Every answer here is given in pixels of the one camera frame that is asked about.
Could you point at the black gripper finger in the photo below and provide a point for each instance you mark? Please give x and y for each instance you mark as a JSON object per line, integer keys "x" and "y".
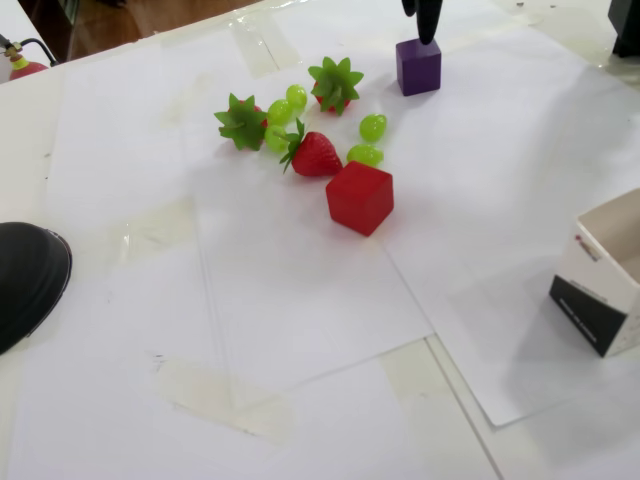
{"x": 429, "y": 20}
{"x": 409, "y": 7}

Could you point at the purple wooden cube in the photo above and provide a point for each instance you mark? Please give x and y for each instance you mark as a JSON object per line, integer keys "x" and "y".
{"x": 419, "y": 72}

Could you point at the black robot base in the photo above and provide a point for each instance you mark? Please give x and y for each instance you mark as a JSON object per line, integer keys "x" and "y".
{"x": 627, "y": 30}

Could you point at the red wooden cube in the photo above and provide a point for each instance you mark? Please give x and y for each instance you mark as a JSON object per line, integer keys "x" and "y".
{"x": 357, "y": 200}

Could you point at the red plastic strawberry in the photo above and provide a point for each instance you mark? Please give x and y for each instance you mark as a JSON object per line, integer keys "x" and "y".
{"x": 245, "y": 122}
{"x": 334, "y": 82}
{"x": 315, "y": 156}

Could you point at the white black cardboard box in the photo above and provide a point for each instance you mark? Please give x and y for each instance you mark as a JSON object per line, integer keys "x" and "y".
{"x": 585, "y": 315}

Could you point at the dark furniture piece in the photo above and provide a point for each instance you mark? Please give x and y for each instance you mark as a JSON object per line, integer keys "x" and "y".
{"x": 47, "y": 25}

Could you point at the red fire extinguisher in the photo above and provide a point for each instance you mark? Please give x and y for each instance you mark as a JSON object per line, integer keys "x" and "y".
{"x": 27, "y": 70}

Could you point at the black round object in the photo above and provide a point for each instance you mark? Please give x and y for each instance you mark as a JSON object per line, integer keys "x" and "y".
{"x": 30, "y": 280}

